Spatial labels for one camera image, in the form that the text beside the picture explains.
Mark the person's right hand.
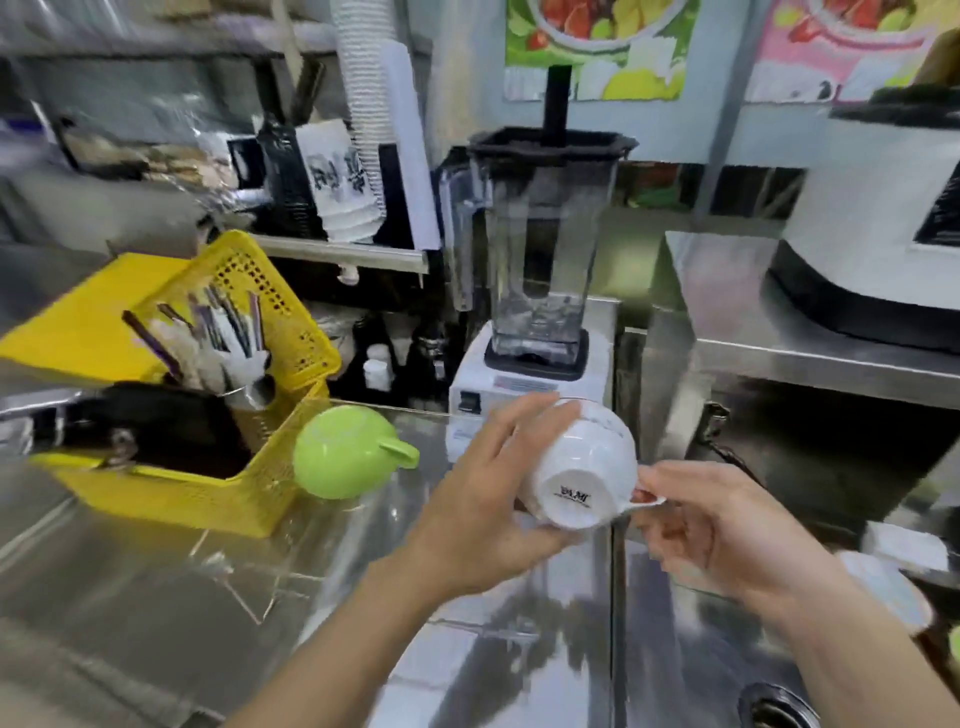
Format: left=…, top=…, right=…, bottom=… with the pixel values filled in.
left=630, top=459, right=843, bottom=610

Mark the person's left hand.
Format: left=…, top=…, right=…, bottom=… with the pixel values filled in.
left=405, top=393, right=585, bottom=603

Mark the white ceramic cup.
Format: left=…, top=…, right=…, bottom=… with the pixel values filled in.
left=516, top=397, right=669, bottom=531

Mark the person's right forearm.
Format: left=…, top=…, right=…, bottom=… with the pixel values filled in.
left=750, top=568, right=960, bottom=728

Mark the person's left forearm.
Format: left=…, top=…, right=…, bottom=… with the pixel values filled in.
left=223, top=553, right=455, bottom=728

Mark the steel counter shelf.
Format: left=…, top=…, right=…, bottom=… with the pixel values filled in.
left=663, top=230, right=960, bottom=412

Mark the white blender base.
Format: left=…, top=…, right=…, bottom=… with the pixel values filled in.
left=445, top=296, right=621, bottom=466

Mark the green ceramic cup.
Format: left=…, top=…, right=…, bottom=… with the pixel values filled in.
left=291, top=405, right=421, bottom=502

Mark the white bowl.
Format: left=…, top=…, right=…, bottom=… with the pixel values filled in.
left=834, top=550, right=936, bottom=636

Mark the small white bottle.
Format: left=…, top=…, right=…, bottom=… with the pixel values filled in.
left=363, top=342, right=396, bottom=393

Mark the sink drain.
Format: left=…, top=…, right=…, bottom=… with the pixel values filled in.
left=738, top=681, right=824, bottom=728

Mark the clear blender jar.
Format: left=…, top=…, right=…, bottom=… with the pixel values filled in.
left=438, top=127, right=639, bottom=381

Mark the white machine with black base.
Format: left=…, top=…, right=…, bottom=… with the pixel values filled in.
left=768, top=84, right=960, bottom=355

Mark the metal cutlery holder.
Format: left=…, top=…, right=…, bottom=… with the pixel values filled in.
left=223, top=373, right=278, bottom=413

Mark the black blender tamper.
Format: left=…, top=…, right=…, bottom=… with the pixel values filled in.
left=540, top=65, right=573, bottom=148

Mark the bunch of metal spoons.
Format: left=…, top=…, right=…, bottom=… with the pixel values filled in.
left=122, top=285, right=271, bottom=396

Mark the black container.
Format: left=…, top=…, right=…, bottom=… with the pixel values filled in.
left=28, top=381, right=254, bottom=482

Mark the white paper sleeve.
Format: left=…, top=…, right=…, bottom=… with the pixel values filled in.
left=378, top=40, right=443, bottom=252

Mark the stack of printed paper cups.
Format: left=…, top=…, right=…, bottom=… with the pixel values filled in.
left=295, top=118, right=385, bottom=243

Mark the green fruit poster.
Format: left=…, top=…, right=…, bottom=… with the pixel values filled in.
left=504, top=0, right=703, bottom=103

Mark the pink fruit poster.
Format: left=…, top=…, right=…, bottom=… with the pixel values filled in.
left=744, top=0, right=960, bottom=105

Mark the tall stack of white cups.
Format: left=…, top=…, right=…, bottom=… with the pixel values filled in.
left=330, top=0, right=399, bottom=219

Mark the yellow plastic basket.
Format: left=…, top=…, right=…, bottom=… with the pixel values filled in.
left=0, top=229, right=343, bottom=540

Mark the steel wall shelf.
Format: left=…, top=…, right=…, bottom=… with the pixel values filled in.
left=250, top=233, right=431, bottom=276

